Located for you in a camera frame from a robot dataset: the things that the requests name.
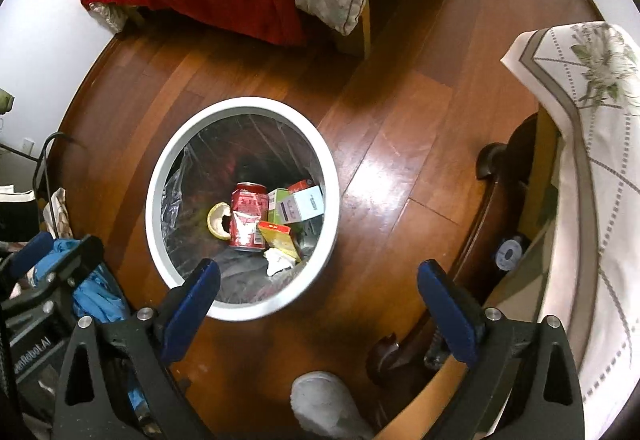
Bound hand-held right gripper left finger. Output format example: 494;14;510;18
51;258;222;440

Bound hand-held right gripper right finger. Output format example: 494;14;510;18
417;259;586;440

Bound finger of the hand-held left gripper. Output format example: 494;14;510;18
0;235;105;316
0;232;55;281

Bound yellow fruit peel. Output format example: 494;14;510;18
206;202;233;241

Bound white paper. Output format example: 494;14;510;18
263;247;296;277

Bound red soda can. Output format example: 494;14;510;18
229;181;271;253

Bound yellow box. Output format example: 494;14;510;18
257;220;303;263

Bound green box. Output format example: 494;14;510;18
267;188;296;226

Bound small white box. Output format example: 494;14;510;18
277;185;325;224

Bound white rimmed round trash bin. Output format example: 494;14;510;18
145;96;341;322

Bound black bag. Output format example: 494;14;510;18
0;190;41;246

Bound blue cloth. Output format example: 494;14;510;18
35;237;131;323

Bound beige patterned cloth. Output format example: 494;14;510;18
42;187;73;241

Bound black metal rack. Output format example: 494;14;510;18
32;131;88;201

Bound dark wooden chair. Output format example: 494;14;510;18
365;112;561;401

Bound clear plastic bin liner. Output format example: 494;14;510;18
162;115;326;306

